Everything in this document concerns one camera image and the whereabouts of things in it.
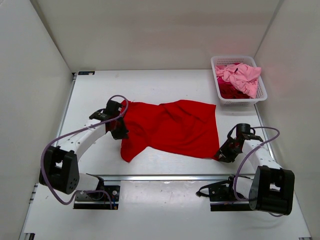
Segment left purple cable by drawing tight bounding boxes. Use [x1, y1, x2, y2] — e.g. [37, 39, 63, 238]
[40, 94, 130, 210]

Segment pink t shirt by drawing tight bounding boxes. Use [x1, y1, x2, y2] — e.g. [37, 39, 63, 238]
[214, 63, 262, 99]

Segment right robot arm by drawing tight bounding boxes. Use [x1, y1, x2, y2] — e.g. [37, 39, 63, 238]
[196, 123, 295, 217]

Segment aluminium table rail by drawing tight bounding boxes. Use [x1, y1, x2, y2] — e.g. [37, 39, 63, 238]
[99, 174, 230, 182]

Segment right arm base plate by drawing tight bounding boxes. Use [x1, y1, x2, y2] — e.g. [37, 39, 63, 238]
[208, 184, 252, 212]

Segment dark red clothes in basket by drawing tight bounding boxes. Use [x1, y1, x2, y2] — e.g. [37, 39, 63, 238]
[217, 76, 250, 99]

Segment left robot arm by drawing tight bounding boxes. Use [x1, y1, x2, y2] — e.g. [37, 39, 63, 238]
[39, 98, 129, 205]

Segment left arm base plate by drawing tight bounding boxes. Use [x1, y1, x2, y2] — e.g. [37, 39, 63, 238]
[73, 180, 121, 211]

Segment red t shirt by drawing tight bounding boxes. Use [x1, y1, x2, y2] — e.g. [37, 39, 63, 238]
[120, 99, 220, 163]

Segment dark label sticker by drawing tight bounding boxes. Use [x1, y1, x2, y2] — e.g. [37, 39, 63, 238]
[77, 71, 95, 76]

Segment white plastic basket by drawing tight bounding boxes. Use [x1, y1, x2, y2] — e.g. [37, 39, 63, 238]
[210, 55, 268, 106]

